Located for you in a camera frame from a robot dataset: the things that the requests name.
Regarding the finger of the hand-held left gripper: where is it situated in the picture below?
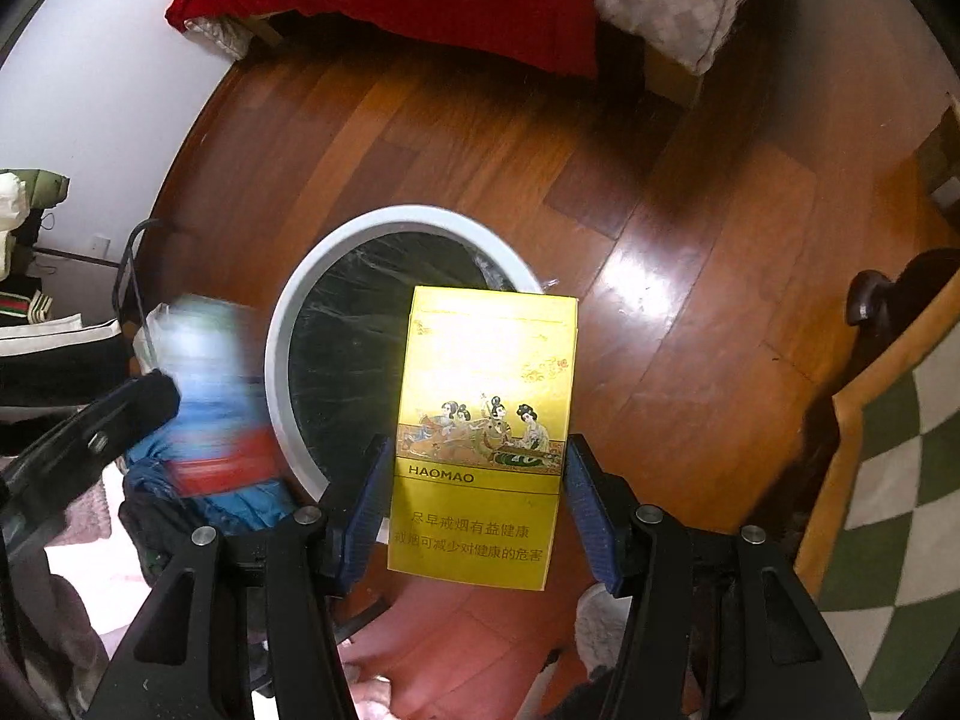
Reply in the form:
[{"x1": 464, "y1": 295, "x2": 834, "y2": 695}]
[{"x1": 0, "y1": 371, "x2": 182, "y2": 548}]

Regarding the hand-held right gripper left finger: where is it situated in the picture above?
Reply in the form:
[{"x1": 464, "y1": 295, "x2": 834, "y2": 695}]
[{"x1": 86, "y1": 433, "x2": 395, "y2": 720}]

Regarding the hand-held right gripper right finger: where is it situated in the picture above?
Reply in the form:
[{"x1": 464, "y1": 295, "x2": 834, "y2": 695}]
[{"x1": 564, "y1": 433, "x2": 875, "y2": 720}]

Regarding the blue red white packet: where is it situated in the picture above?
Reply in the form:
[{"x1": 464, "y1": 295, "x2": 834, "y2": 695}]
[{"x1": 146, "y1": 294, "x2": 278, "y2": 500}]

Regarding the yellow cigarette box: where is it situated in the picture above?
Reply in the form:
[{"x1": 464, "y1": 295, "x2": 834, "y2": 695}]
[{"x1": 386, "y1": 285, "x2": 580, "y2": 592}]

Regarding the white round trash bin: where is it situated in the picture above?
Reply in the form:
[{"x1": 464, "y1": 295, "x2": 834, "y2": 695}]
[{"x1": 264, "y1": 202, "x2": 545, "y2": 500}]

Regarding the black white-striped jacket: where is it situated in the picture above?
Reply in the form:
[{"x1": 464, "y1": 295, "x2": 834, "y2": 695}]
[{"x1": 0, "y1": 292, "x2": 140, "y2": 458}]

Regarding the blue jacket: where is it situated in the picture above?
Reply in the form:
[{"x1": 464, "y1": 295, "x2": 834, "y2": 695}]
[{"x1": 124, "y1": 427, "x2": 293, "y2": 535}]

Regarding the white fluffy slipper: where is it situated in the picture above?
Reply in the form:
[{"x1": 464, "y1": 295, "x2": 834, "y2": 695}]
[{"x1": 576, "y1": 583, "x2": 635, "y2": 680}]

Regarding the pink printed blanket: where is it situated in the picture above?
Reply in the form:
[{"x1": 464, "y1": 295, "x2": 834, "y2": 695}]
[{"x1": 45, "y1": 480, "x2": 151, "y2": 616}]

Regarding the black plastic bin liner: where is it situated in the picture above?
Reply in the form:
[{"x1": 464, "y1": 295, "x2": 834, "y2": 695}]
[{"x1": 286, "y1": 231, "x2": 526, "y2": 470}]

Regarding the wooden table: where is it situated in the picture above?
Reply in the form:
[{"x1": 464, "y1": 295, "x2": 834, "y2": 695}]
[{"x1": 793, "y1": 255, "x2": 960, "y2": 720}]

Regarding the white puffer jacket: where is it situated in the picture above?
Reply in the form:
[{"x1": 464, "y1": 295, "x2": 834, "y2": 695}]
[{"x1": 0, "y1": 172, "x2": 31, "y2": 278}]

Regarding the olive green garment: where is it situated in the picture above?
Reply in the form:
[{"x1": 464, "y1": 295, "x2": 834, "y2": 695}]
[{"x1": 22, "y1": 171, "x2": 70, "y2": 208}]

